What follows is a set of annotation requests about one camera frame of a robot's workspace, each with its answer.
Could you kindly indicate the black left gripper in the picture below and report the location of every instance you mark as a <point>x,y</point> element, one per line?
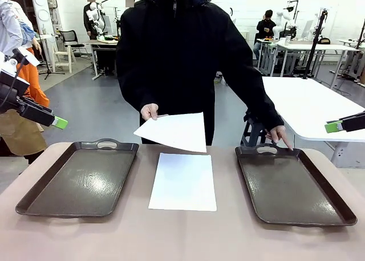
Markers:
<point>8,97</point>

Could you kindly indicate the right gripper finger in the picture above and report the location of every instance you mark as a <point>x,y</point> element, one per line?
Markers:
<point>353,124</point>
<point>352,116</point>

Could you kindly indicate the white A4 sheet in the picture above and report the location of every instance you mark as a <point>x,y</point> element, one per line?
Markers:
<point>176,132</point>

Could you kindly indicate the person's right forearm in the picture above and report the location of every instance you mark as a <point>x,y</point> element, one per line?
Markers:
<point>134,93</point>

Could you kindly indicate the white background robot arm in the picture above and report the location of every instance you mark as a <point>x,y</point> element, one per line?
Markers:
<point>280,24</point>

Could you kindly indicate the person's left forearm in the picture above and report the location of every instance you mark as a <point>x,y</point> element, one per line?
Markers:
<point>262,104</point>

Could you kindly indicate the person's left hand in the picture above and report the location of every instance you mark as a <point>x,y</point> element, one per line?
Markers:
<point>279,132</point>

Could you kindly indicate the person's right hand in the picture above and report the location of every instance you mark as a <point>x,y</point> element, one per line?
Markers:
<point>149,111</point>

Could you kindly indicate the black tripod stand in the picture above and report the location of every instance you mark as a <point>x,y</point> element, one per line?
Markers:
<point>47,70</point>

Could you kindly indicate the large white table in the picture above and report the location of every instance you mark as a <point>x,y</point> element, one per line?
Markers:
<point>308,107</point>

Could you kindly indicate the white wooden chair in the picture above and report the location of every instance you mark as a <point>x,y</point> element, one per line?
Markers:
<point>64,54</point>

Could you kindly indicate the tall black tripod pole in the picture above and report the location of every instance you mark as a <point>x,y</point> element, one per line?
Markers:
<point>313,51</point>

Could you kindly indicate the dark brown plastic tray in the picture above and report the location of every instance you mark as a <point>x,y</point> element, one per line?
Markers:
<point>82,178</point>
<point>288,187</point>

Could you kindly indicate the white background desks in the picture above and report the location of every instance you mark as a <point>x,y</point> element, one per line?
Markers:
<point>313,46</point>

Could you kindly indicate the black mesh office chair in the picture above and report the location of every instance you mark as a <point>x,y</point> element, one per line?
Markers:
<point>68,36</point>

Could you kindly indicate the mannequin in white shirt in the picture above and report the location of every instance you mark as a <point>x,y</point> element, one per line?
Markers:
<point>8,30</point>

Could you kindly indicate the white-legged work table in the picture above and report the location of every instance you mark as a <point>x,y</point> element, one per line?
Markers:
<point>105,43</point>

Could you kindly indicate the white standing air conditioner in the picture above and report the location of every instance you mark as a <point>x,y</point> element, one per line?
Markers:
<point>42,16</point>

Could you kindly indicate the black plastic stool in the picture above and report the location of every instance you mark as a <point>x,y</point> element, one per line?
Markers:
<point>253,132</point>

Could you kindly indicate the standing person in black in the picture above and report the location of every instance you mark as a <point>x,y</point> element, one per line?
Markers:
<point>88,18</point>

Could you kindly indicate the seated person in black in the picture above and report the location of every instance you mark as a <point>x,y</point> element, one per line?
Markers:
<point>265,27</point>

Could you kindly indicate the person in black jacket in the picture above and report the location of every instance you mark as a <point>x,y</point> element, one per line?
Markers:
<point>176,58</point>

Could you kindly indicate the white A4 paper stack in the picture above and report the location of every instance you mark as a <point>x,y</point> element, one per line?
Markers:
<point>182,184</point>

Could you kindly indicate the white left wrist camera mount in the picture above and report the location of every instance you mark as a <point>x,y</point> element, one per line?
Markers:
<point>30,58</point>

